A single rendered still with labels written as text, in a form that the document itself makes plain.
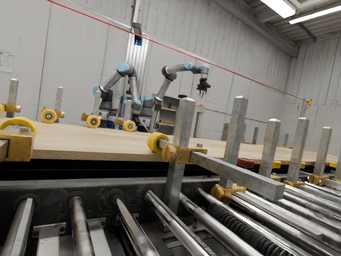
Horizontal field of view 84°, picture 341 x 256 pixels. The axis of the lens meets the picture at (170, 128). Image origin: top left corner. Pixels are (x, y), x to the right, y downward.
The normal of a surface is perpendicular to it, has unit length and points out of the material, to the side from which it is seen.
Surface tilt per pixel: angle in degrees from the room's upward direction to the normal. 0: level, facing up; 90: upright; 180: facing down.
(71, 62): 90
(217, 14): 90
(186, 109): 90
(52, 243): 0
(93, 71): 90
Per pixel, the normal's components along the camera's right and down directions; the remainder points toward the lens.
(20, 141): 0.51, 0.13
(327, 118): -0.81, -0.11
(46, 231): 0.16, -0.99
